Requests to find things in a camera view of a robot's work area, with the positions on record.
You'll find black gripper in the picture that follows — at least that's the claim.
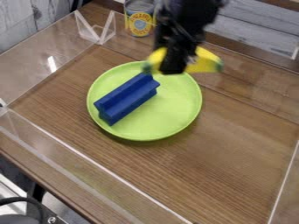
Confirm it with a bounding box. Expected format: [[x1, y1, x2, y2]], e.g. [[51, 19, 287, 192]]
[[154, 0, 227, 74]]

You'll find yellow toy banana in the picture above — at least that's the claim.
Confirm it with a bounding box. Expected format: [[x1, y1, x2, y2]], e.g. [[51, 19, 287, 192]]
[[142, 46, 224, 74]]

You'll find green round plate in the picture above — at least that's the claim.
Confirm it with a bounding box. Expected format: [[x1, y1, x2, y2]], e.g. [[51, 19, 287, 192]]
[[86, 61, 203, 141]]

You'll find blue plastic block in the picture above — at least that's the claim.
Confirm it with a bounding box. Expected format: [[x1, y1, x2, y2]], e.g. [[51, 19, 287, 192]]
[[94, 73, 160, 126]]

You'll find black chair part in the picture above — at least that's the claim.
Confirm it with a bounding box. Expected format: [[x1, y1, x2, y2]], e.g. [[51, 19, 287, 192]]
[[0, 197, 68, 224]]

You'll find clear acrylic triangular bracket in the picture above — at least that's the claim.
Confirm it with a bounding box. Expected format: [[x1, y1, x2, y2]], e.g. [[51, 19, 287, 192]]
[[75, 10, 118, 46]]

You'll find clear acrylic front wall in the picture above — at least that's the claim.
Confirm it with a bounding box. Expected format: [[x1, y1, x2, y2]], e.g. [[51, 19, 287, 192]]
[[0, 99, 192, 224]]

